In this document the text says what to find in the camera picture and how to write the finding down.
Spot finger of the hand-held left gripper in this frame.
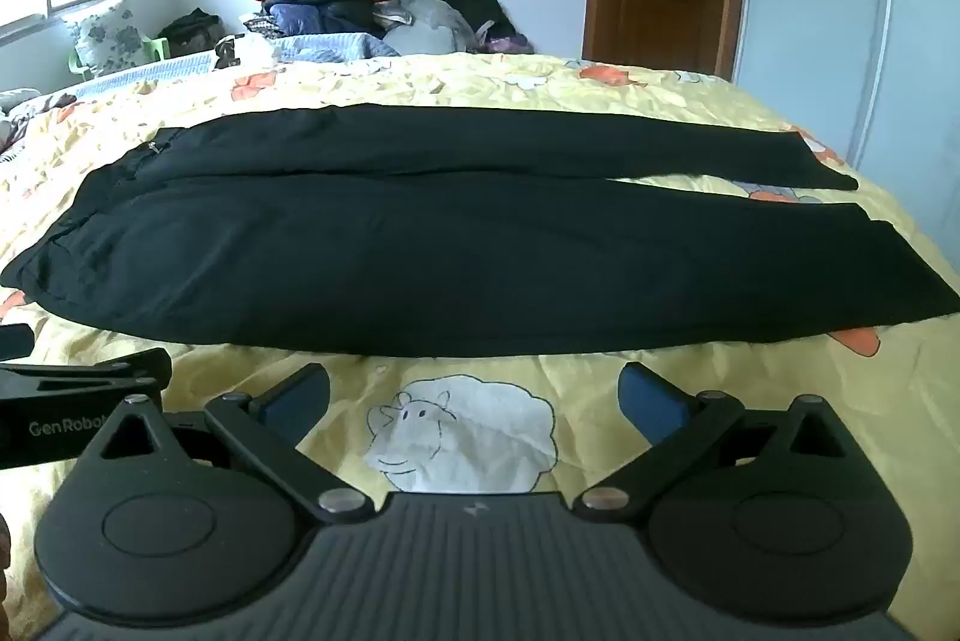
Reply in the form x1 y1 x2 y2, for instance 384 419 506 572
0 348 173 400
0 324 35 363

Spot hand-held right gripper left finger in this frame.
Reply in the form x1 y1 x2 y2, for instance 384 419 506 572
97 363 374 526

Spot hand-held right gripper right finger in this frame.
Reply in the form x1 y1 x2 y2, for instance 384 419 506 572
575 362 856 523

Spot black pants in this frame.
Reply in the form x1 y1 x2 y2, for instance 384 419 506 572
0 104 960 361

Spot floral pillow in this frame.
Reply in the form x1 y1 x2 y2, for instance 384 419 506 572
64 0 151 76

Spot green plastic chair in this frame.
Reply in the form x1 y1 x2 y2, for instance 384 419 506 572
67 35 170 81

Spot yellow printed bedsheet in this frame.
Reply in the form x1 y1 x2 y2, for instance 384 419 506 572
0 52 960 641

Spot blue quilt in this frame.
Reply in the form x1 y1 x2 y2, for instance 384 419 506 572
266 32 402 64

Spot black bag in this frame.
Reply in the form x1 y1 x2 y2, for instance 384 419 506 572
159 8 224 53

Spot black garment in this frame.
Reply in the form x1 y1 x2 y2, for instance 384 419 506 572
448 0 518 46

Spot white wardrobe with flower stickers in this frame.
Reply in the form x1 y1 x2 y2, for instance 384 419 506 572
731 0 960 297

